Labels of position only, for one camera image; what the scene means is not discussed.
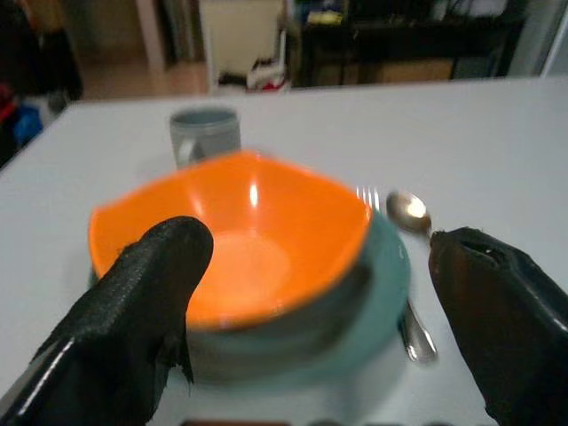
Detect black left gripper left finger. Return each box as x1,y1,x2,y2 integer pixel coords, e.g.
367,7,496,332
0,216,215,426

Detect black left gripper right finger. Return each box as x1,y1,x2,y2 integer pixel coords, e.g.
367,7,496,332
428,226,568,426

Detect orange square bowl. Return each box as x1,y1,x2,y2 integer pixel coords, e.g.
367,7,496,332
87,150,374,334

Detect silver metal spoon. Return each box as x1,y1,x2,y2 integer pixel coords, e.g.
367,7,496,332
385,190,439,364

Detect teal round plate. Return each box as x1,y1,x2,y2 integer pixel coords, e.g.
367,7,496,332
87,208,412,385

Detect silver metal fork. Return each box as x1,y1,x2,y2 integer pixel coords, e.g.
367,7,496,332
356,185,382,212

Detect grey ceramic mug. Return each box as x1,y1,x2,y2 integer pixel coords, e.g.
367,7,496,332
169,106,242,170

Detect blue bag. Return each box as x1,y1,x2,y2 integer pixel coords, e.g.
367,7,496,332
12,104,44,146

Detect red and white bag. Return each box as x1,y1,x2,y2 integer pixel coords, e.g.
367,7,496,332
246,57,292,92

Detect dark wooden shelf unit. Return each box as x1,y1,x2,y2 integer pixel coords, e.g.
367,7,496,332
297,0,527,88

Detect white cabinet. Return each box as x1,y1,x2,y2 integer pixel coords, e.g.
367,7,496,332
198,0,289,90

